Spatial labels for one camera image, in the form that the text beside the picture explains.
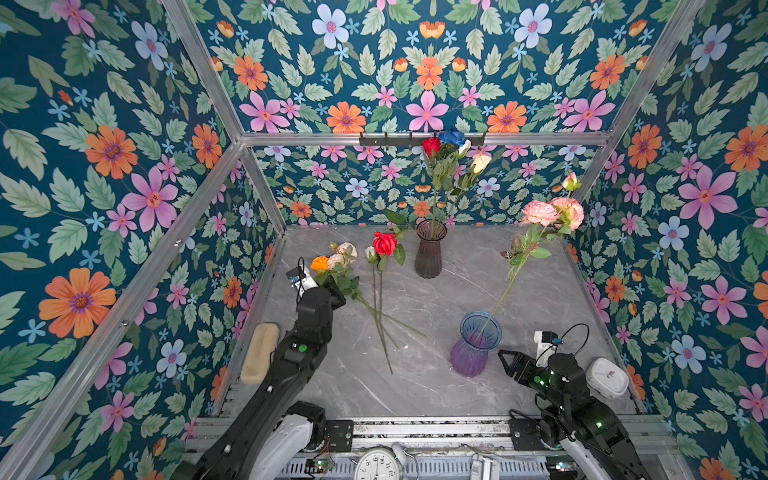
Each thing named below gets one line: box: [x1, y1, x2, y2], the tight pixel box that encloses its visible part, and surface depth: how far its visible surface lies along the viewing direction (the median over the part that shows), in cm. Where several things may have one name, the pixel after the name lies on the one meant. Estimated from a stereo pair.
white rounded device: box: [585, 357, 630, 399], surface depth 81 cm
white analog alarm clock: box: [353, 442, 407, 480], surface depth 68 cm
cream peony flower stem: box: [327, 241, 358, 270], surface depth 109 cm
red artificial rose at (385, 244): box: [364, 232, 406, 375], surface depth 95 cm
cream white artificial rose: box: [471, 153, 492, 174], surface depth 80 cm
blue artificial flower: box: [439, 130, 467, 146], surface depth 83 cm
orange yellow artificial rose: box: [310, 256, 329, 272], surface depth 106 cm
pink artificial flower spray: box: [478, 173, 584, 337], surface depth 63 cm
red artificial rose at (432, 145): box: [422, 137, 441, 158], surface depth 86 cm
